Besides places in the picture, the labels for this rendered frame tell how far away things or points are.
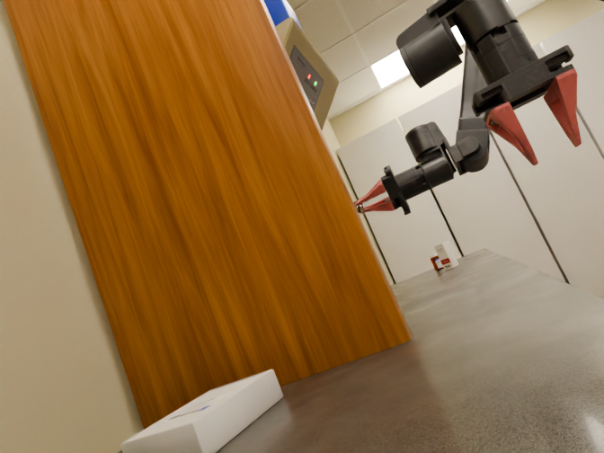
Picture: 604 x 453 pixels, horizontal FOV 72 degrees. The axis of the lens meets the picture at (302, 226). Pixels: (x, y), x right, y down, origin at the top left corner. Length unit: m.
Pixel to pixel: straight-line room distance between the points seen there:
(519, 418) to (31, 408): 0.65
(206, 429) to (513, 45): 0.53
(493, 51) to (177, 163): 0.50
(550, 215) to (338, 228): 3.31
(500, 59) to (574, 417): 0.38
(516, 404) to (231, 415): 0.31
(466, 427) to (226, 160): 0.53
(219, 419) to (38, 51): 0.80
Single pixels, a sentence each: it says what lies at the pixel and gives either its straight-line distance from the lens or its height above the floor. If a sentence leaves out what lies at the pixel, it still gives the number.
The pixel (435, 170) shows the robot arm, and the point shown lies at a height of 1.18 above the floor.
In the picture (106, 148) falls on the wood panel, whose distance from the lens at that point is 0.86.
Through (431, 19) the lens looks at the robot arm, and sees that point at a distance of 0.59.
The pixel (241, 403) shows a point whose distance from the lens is 0.53.
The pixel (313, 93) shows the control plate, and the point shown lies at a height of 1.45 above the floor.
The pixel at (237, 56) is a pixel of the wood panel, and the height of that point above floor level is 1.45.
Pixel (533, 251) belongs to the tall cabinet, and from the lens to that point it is 3.84.
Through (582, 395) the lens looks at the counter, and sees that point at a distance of 0.30.
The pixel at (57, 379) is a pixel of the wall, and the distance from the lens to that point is 0.80.
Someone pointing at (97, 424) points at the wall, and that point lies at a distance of 0.83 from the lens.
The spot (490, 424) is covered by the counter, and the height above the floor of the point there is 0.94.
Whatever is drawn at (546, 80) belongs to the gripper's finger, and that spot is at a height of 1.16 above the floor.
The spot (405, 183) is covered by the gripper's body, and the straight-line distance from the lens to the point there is 0.87.
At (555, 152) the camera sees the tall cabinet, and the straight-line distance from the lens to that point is 3.92.
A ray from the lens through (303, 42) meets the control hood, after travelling 0.87.
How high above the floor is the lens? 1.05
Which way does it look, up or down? 9 degrees up
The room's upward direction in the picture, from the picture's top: 23 degrees counter-clockwise
